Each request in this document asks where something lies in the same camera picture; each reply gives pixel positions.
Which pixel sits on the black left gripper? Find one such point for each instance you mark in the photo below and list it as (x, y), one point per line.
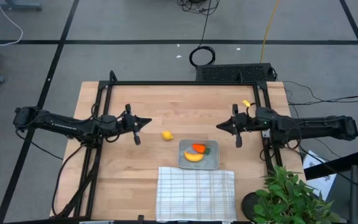
(127, 123)

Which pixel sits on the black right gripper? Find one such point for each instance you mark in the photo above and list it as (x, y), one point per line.
(241, 123)

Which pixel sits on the yellow toy lemon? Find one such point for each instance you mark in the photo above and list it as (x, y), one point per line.
(167, 135)

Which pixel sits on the orange toy carrot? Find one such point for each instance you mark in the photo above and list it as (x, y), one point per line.
(199, 148)

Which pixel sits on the grey tupperware container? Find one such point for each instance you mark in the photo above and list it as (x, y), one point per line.
(211, 163)

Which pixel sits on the yellow toy banana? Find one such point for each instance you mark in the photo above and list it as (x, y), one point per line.
(194, 157)

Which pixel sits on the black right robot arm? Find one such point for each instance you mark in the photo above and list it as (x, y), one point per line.
(322, 127)

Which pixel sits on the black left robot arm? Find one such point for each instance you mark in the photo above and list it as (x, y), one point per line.
(67, 124)

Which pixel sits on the black computer box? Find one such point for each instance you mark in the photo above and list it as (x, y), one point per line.
(235, 73)

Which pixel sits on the white checked cloth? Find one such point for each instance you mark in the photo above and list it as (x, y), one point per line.
(194, 196)

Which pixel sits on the black plant pot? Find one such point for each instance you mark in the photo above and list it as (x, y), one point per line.
(248, 205)

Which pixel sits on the green leafy plant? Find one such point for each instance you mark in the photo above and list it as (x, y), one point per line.
(291, 199)

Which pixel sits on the white printed paper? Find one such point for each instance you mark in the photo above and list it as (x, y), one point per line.
(322, 183)

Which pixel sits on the grey table foot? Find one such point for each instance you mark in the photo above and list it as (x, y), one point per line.
(14, 4)

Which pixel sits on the black metal table frame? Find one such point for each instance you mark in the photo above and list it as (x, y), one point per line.
(182, 83)

